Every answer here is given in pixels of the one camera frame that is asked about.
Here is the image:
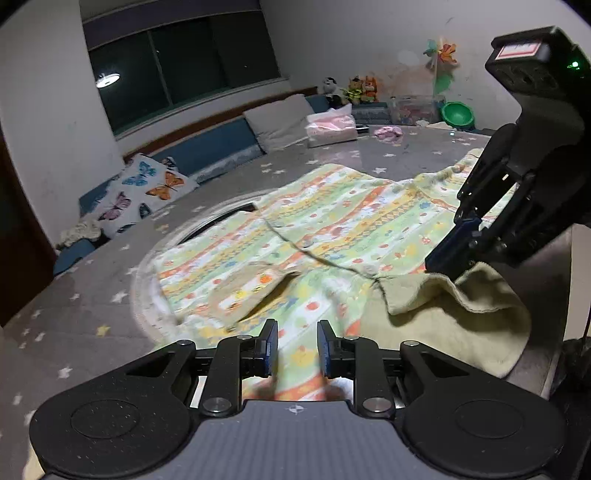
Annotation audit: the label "dark window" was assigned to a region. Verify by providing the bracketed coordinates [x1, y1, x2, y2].
[83, 1, 280, 134]

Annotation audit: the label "yellow orange plush toys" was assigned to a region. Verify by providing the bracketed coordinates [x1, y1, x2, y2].
[344, 76, 378, 105]

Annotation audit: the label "cream crumpled cloth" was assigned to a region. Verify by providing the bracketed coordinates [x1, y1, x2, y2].
[55, 219, 102, 250]

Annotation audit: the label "butterfly print pillow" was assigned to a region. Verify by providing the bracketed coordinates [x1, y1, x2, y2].
[89, 154, 198, 239]

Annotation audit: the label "grey plain pillow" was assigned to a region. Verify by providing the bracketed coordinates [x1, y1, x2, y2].
[243, 94, 314, 154]

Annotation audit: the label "green plastic bowl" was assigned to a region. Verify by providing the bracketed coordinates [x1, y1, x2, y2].
[441, 101, 476, 130]

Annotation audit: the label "pink hair scrunchie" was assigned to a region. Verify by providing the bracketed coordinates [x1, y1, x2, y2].
[373, 125, 404, 144]

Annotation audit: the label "colourful pinwheel toy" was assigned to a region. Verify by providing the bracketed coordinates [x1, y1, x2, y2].
[423, 39, 459, 95]

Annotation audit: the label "colourful patterned children's garment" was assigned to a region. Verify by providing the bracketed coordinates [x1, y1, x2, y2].
[153, 149, 531, 401]

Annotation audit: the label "clear plastic storage box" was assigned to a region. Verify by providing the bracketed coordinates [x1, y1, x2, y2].
[389, 95, 446, 125]

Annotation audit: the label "panda plush toy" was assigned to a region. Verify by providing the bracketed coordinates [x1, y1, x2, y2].
[322, 77, 348, 109]

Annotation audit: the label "pink tissue pack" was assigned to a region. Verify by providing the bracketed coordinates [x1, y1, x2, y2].
[305, 104, 358, 147]

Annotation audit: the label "folded cream clothes pile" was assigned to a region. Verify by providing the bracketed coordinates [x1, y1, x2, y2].
[416, 119, 455, 130]

